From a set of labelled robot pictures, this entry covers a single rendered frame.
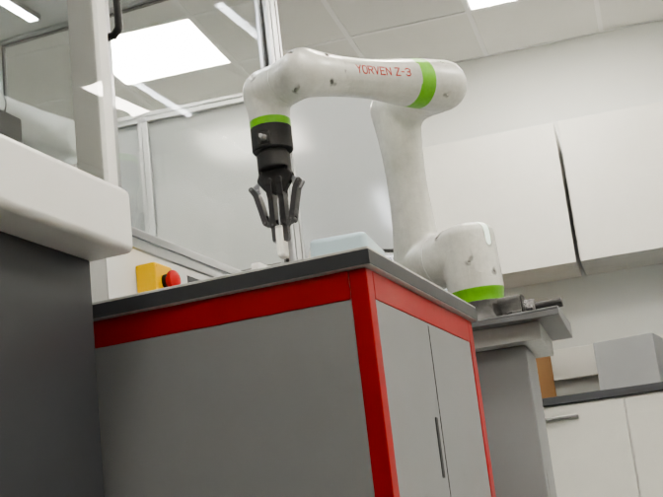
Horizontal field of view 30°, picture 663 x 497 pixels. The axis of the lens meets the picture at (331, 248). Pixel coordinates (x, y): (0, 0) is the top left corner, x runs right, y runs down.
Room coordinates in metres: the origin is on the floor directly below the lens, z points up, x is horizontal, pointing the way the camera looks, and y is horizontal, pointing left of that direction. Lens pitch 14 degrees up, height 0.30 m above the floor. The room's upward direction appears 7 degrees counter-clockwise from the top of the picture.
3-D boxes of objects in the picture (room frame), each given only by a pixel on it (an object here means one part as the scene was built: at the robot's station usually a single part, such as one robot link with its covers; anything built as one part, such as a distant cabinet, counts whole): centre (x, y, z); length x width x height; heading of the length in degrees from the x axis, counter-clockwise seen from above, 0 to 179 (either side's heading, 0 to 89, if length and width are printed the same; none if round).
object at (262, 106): (2.59, 0.10, 1.32); 0.13 x 0.11 x 0.14; 41
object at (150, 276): (2.37, 0.35, 0.88); 0.07 x 0.05 x 0.07; 160
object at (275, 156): (2.60, 0.10, 1.15); 0.08 x 0.07 x 0.09; 70
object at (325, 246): (1.96, -0.03, 0.78); 0.15 x 0.10 x 0.04; 167
